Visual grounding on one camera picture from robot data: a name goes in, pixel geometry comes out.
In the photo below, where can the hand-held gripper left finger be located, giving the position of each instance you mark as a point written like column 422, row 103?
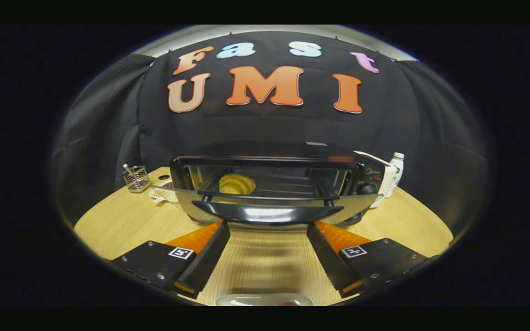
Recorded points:
column 209, row 257

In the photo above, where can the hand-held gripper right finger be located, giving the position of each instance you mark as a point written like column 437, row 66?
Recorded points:
column 327, row 257

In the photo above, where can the black toaster oven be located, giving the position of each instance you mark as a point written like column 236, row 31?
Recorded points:
column 269, row 214

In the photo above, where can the white boxy appliance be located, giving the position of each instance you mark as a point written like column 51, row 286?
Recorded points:
column 388, row 179

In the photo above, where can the small white snack dish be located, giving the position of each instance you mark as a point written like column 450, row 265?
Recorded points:
column 160, row 196

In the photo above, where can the white bottle with green label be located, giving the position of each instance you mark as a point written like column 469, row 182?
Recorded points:
column 398, row 170

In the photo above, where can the golden croissant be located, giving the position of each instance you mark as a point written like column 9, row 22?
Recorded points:
column 236, row 184

